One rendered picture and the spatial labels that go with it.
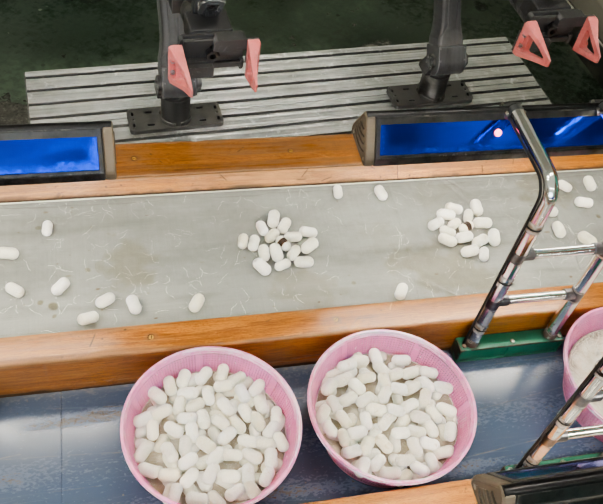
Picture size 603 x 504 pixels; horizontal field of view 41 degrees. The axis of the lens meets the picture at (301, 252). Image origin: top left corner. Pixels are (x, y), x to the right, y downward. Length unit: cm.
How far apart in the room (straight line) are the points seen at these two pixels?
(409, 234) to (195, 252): 40
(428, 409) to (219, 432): 33
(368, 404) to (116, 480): 40
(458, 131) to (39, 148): 59
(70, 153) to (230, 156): 51
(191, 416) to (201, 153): 55
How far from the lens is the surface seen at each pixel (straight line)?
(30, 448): 131
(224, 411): 125
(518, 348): 148
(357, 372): 133
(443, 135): 120
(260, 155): 156
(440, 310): 139
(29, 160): 111
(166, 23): 163
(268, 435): 124
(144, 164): 153
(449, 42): 182
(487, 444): 139
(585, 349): 149
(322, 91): 188
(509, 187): 167
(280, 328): 130
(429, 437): 130
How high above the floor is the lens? 185
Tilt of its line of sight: 50 degrees down
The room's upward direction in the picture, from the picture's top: 11 degrees clockwise
